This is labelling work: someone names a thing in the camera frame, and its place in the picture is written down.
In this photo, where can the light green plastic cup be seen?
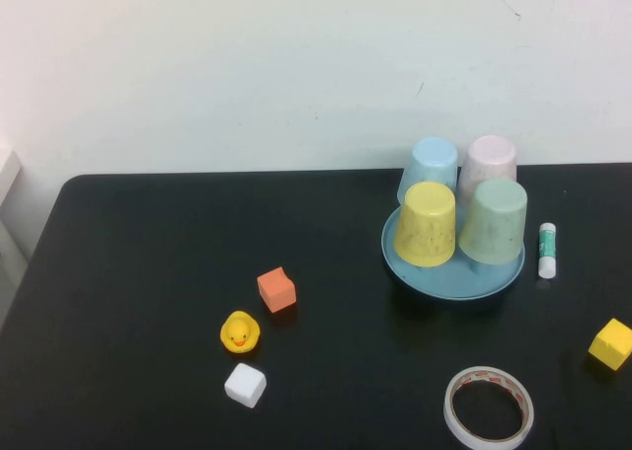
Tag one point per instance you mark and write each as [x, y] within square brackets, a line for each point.
[494, 223]

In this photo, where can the yellow plastic cup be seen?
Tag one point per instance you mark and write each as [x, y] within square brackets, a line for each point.
[425, 223]

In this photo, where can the light blue plastic cup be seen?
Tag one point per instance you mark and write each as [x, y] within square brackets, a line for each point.
[432, 161]

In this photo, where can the blue cup stand with pegs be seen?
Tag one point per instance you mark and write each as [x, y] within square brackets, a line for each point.
[444, 284]

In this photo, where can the light pink plastic cup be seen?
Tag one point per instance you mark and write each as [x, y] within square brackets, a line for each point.
[491, 159]

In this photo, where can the orange cube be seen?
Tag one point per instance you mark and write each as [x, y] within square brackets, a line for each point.
[276, 289]

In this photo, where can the yellow rubber duck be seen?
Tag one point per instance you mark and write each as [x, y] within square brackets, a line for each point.
[240, 334]

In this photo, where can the white cube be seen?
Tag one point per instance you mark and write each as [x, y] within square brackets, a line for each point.
[245, 385]

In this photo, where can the green and white glue stick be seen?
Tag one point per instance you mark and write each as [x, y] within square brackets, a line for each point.
[548, 250]

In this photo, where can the white tape roll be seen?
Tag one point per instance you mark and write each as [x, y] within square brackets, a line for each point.
[528, 413]

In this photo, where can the yellow cube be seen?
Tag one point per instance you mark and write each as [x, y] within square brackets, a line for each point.
[611, 345]

